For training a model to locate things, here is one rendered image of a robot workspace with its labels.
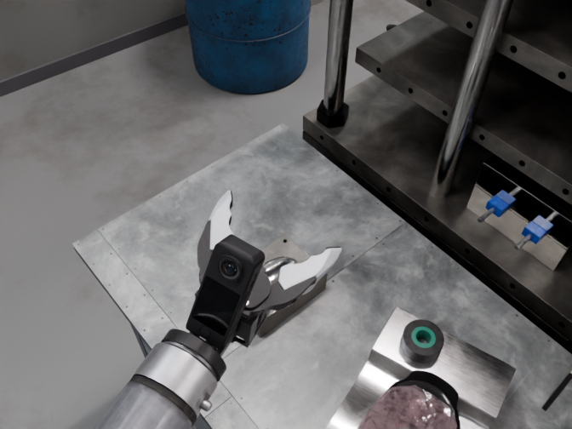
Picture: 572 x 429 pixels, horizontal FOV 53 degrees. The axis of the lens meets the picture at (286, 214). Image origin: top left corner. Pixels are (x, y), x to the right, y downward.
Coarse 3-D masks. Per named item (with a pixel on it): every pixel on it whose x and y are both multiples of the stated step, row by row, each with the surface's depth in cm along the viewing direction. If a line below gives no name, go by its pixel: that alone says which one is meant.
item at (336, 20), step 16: (336, 0) 145; (352, 0) 146; (336, 16) 148; (336, 32) 152; (336, 48) 155; (336, 64) 159; (336, 80) 164; (336, 96) 168; (320, 112) 174; (336, 112) 173
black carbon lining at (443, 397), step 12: (420, 372) 113; (396, 384) 115; (408, 384) 116; (420, 384) 116; (432, 384) 116; (444, 384) 113; (444, 396) 114; (456, 396) 110; (456, 408) 112; (456, 420) 111
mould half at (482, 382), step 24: (408, 312) 122; (384, 336) 118; (384, 360) 116; (408, 360) 115; (456, 360) 115; (480, 360) 115; (360, 384) 115; (384, 384) 116; (456, 384) 112; (480, 384) 112; (504, 384) 112; (360, 408) 111; (480, 408) 109
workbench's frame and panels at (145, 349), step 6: (120, 258) 144; (90, 270) 144; (108, 294) 140; (114, 300) 138; (132, 324) 134; (138, 336) 183; (144, 342) 180; (144, 348) 188; (150, 348) 131; (144, 354) 197; (222, 384) 124; (198, 420) 174; (204, 420) 121; (198, 426) 182; (204, 426) 170; (210, 426) 118
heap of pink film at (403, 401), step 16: (384, 400) 112; (400, 400) 111; (416, 400) 111; (432, 400) 111; (368, 416) 109; (384, 416) 109; (400, 416) 109; (416, 416) 109; (432, 416) 109; (448, 416) 109
